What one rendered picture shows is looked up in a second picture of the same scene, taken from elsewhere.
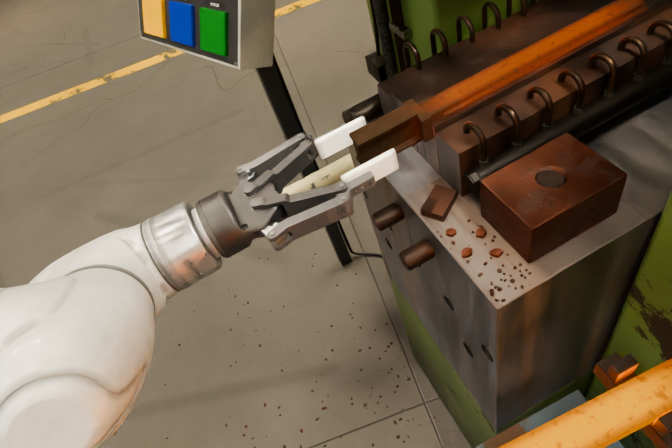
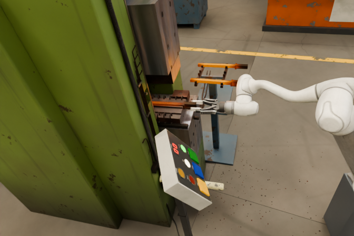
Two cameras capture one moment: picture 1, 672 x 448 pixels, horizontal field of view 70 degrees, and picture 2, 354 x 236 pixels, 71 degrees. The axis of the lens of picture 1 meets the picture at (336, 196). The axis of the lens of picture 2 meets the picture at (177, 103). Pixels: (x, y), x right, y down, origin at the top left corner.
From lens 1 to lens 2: 1.87 m
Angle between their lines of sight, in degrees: 90
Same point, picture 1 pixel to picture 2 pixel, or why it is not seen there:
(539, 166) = (179, 94)
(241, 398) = (259, 228)
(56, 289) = (242, 84)
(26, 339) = (244, 77)
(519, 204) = (187, 92)
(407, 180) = (190, 112)
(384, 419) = (218, 192)
